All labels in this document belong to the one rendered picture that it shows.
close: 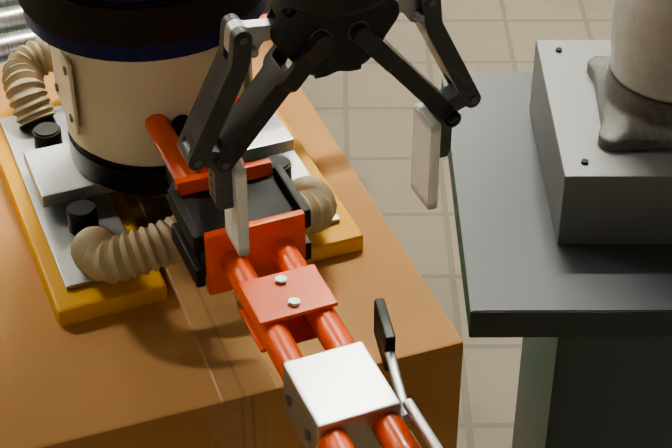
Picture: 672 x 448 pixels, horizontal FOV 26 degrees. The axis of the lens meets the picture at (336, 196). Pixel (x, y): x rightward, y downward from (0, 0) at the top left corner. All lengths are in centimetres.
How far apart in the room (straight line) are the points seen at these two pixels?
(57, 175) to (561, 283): 58
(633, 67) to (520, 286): 28
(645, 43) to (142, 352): 69
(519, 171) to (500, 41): 178
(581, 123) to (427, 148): 77
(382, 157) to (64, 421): 200
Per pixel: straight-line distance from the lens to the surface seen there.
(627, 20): 166
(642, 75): 167
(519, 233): 171
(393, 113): 329
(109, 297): 129
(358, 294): 131
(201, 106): 90
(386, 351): 106
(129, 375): 124
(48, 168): 141
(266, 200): 118
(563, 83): 180
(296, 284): 110
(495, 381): 261
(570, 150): 168
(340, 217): 137
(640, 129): 170
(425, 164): 98
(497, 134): 188
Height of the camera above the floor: 179
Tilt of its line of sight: 36 degrees down
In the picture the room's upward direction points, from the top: straight up
